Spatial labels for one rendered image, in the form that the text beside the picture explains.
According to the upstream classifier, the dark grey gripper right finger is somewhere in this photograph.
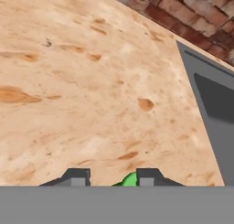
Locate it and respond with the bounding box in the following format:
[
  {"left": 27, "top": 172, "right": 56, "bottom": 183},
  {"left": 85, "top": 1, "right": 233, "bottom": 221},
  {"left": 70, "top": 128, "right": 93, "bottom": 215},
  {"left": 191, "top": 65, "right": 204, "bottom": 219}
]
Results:
[{"left": 135, "top": 167, "right": 186, "bottom": 187}]

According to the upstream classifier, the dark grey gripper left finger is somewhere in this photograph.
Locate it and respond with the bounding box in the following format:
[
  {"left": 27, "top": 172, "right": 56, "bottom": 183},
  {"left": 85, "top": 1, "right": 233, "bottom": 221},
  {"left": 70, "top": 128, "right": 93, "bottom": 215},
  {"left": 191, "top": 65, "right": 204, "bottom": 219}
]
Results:
[{"left": 39, "top": 167, "right": 91, "bottom": 187}]

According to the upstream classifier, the green cup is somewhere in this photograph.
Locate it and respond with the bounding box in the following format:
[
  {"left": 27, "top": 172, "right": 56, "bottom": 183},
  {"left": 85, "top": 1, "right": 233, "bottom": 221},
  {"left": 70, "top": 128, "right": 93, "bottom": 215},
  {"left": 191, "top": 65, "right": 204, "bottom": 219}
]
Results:
[{"left": 112, "top": 172, "right": 138, "bottom": 187}]

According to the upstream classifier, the grey sink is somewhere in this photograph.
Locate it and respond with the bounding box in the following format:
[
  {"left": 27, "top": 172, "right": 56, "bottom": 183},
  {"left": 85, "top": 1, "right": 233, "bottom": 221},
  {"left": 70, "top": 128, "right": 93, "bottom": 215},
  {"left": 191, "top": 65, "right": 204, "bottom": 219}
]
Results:
[{"left": 175, "top": 40, "right": 234, "bottom": 187}]

